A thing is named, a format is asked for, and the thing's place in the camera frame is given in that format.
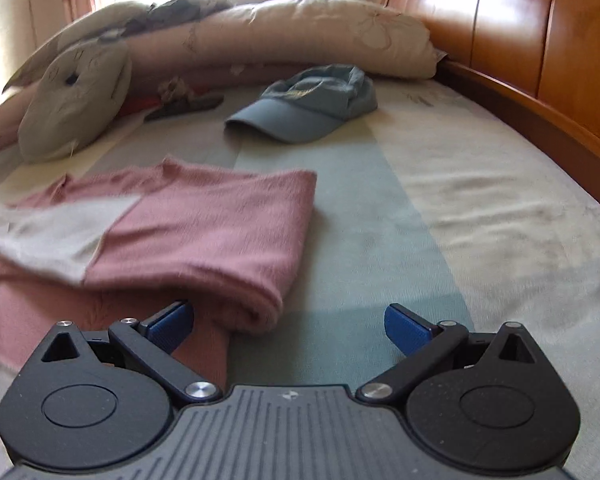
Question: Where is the pink and white knit sweater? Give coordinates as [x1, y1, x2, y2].
[0, 158, 317, 384]

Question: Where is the red stick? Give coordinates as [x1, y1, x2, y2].
[117, 96, 161, 117]

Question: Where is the black hair clip with flower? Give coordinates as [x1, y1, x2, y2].
[145, 77, 224, 122]

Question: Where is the grey cat face cushion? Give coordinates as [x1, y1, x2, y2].
[18, 39, 132, 164]

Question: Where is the blue baseball cap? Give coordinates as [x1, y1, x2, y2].
[225, 64, 378, 144]

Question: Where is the floral cream rolled quilt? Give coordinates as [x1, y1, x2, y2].
[0, 0, 438, 151]

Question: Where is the grey pillow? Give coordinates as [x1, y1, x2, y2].
[3, 1, 149, 91]

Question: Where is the wooden headboard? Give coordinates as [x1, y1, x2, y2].
[382, 0, 600, 202]

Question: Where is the grey folded cloth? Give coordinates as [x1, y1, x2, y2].
[122, 0, 234, 37]

